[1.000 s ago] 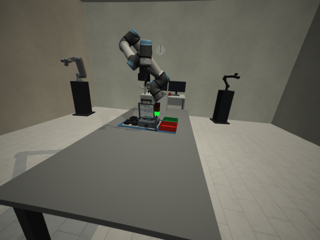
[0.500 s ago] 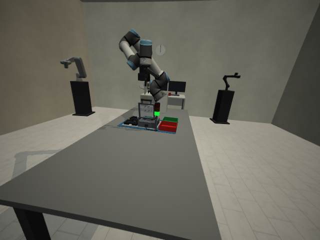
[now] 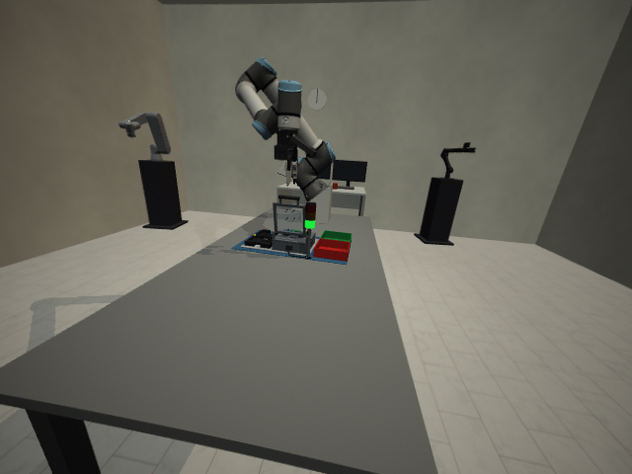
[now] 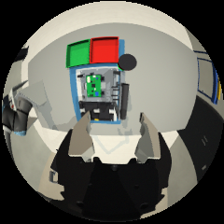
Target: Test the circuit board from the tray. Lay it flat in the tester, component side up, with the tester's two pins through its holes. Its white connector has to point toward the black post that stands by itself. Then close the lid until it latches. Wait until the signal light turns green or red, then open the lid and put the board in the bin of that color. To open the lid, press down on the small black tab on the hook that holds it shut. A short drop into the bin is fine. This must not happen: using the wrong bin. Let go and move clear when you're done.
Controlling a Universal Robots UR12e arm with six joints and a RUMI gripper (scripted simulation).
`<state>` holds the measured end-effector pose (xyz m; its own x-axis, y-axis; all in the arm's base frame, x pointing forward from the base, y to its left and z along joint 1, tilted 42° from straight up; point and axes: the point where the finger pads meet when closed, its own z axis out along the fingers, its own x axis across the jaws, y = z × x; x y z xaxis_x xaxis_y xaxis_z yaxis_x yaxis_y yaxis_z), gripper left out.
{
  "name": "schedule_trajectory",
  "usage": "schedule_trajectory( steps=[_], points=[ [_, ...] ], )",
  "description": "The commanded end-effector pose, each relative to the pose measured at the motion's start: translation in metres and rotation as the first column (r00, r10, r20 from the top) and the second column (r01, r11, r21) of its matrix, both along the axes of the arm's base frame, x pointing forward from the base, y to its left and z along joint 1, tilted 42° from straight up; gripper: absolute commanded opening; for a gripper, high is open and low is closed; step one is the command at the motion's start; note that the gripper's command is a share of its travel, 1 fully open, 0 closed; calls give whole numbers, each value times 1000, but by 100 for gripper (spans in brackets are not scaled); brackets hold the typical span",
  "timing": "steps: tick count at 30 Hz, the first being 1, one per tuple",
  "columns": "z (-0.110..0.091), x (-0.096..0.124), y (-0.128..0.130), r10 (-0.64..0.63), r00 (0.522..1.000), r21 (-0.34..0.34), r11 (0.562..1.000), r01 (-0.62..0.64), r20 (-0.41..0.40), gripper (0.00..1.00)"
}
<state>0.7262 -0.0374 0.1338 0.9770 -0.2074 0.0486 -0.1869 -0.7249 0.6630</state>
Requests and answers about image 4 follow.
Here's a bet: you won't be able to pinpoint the green bin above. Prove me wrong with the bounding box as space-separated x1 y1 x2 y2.
66 39 91 68

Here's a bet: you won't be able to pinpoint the red bin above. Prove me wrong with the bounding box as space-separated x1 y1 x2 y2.
90 36 119 64

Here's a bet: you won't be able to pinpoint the green circuit board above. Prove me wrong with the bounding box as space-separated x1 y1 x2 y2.
86 75 101 97

